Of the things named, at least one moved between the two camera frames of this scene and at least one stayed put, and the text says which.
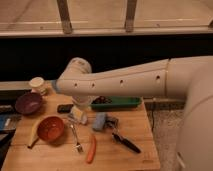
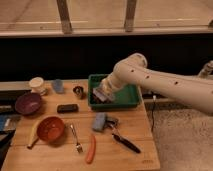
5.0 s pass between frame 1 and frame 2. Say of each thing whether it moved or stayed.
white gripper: moved
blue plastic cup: stayed
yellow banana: stayed
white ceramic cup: stayed
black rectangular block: stayed
